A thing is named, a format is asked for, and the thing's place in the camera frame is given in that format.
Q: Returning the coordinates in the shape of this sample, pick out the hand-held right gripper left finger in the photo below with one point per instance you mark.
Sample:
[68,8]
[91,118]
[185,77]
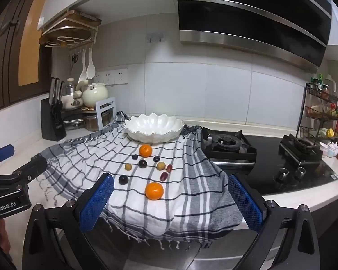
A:
[97,202]

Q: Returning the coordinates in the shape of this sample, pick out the black glass gas stove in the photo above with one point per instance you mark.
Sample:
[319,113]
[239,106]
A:
[270,171]

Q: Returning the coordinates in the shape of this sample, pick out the dark plum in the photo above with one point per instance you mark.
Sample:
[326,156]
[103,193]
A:
[142,163]
[123,179]

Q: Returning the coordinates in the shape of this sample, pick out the hanging scissors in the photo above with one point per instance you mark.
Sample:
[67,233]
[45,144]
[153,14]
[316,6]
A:
[74,59]

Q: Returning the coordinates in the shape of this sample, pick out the cream ceramic teapot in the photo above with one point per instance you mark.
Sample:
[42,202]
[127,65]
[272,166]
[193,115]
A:
[95,95]

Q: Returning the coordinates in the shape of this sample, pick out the white hanging spatula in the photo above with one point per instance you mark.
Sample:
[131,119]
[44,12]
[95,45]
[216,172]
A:
[90,69]

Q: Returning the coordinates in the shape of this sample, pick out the person's left hand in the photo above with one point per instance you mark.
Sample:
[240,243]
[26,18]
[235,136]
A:
[2,230]

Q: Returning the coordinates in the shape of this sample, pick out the grey wall hook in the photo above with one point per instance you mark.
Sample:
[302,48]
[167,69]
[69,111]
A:
[155,37]

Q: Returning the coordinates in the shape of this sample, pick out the wooden cutting board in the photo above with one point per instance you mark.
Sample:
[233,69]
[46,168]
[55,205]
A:
[59,35]
[79,19]

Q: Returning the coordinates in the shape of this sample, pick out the grey checked cloth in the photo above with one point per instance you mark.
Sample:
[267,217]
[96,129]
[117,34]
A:
[186,202]

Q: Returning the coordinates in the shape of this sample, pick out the white plastic jug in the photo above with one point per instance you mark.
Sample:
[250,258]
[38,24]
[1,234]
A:
[330,83]

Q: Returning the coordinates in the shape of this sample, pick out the green capped bottle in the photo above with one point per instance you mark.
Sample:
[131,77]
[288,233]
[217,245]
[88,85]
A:
[321,80]

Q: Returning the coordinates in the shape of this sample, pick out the mandarin orange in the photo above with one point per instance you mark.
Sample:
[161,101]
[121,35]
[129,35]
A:
[145,150]
[154,191]

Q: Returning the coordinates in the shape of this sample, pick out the white scalloped bowl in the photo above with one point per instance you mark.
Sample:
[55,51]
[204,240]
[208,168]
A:
[153,130]

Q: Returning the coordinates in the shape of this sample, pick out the black range hood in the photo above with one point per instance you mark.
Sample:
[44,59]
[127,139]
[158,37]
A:
[256,19]

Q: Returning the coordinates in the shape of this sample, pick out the black burner grate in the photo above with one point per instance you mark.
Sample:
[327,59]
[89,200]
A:
[300,149]
[228,146]

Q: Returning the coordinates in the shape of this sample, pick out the white wall outlet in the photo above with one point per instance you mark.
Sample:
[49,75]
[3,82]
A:
[98,78]
[120,76]
[107,78]

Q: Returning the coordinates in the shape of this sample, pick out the black knife block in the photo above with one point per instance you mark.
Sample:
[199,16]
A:
[53,123]

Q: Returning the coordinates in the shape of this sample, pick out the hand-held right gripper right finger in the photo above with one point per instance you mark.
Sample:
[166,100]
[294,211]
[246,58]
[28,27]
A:
[245,202]

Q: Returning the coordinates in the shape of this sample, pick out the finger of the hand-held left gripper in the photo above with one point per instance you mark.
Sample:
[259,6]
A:
[33,166]
[2,152]

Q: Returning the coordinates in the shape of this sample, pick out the steel stove knob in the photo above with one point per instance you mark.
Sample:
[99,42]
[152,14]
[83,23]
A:
[283,173]
[300,172]

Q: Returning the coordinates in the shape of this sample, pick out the brown wooden door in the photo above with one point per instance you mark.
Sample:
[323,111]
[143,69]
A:
[5,47]

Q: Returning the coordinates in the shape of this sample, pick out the white hanging spoons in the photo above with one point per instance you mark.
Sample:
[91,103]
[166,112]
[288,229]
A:
[82,74]

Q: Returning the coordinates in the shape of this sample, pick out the red grape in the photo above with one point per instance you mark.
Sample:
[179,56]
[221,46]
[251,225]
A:
[163,176]
[169,168]

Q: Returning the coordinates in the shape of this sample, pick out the small white lidded pot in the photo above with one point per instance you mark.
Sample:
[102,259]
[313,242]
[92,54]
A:
[71,98]

